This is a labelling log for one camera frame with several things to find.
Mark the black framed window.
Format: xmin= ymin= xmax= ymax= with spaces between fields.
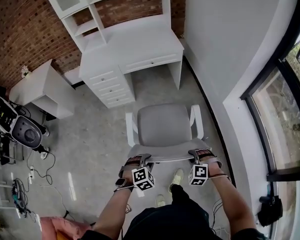
xmin=240 ymin=16 xmax=300 ymax=240

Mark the person's left hand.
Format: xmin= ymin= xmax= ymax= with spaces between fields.
xmin=119 ymin=156 xmax=142 ymax=185

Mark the black floor cable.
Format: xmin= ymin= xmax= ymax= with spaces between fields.
xmin=27 ymin=150 xmax=56 ymax=185

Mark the small potted flower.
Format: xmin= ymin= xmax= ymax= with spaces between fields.
xmin=21 ymin=65 xmax=33 ymax=79

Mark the person's left forearm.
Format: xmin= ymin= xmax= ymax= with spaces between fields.
xmin=92 ymin=183 xmax=136 ymax=232

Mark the person's right hand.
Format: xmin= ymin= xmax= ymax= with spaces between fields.
xmin=197 ymin=150 xmax=225 ymax=177

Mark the small white side table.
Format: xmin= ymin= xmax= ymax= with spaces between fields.
xmin=9 ymin=58 xmax=75 ymax=120

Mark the white desk with hutch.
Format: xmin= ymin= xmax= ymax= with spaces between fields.
xmin=39 ymin=0 xmax=185 ymax=109

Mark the person's right shoe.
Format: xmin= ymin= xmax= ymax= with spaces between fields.
xmin=168 ymin=168 xmax=185 ymax=192

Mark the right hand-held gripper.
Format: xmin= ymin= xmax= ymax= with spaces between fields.
xmin=188 ymin=148 xmax=222 ymax=187

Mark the grey and white chair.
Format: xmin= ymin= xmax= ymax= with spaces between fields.
xmin=124 ymin=103 xmax=213 ymax=164

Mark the bundle of cables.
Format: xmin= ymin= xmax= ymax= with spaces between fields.
xmin=11 ymin=178 xmax=32 ymax=217

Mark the person's black clothing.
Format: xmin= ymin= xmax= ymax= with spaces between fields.
xmin=77 ymin=183 xmax=266 ymax=240

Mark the grey white robot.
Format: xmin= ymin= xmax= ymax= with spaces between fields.
xmin=0 ymin=94 xmax=43 ymax=150

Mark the person's left shoe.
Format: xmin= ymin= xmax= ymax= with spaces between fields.
xmin=154 ymin=194 xmax=167 ymax=208

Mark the person's right forearm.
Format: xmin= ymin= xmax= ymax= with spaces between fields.
xmin=209 ymin=175 xmax=257 ymax=231

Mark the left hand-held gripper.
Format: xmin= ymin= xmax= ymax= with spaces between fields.
xmin=118 ymin=153 xmax=156 ymax=192

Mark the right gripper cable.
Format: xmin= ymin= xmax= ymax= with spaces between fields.
xmin=211 ymin=198 xmax=231 ymax=235

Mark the pink cloth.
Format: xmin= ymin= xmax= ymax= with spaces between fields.
xmin=39 ymin=216 xmax=92 ymax=240

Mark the person's shoe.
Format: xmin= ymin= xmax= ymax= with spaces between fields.
xmin=168 ymin=168 xmax=185 ymax=192
xmin=154 ymin=194 xmax=167 ymax=208

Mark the black equipment stand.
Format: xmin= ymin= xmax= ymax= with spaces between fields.
xmin=0 ymin=133 xmax=18 ymax=167

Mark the black bag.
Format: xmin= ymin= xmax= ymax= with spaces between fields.
xmin=257 ymin=195 xmax=283 ymax=227

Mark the thin white cable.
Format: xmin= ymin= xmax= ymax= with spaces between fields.
xmin=39 ymin=185 xmax=68 ymax=215

